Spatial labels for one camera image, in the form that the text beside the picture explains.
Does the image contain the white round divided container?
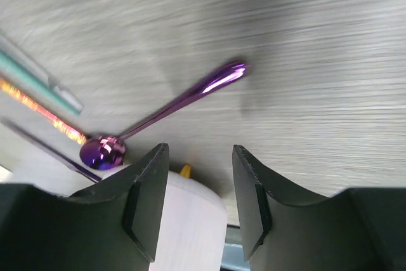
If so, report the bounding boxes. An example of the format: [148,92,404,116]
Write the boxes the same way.
[9,143,228,271]

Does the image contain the purple metallic spoon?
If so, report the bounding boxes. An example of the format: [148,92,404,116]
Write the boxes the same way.
[79,60,249,170]

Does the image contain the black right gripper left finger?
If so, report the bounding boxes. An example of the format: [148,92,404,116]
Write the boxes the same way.
[1,143,169,270]

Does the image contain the teal spoon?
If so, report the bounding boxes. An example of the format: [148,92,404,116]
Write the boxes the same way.
[1,33,83,116]

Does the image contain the gold spoon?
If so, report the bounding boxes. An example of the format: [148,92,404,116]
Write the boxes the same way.
[180,164,192,178]

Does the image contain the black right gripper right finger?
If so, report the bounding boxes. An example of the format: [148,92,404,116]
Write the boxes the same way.
[232,145,405,270]

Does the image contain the dark fork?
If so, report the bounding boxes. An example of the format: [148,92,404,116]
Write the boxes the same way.
[1,117,102,183]

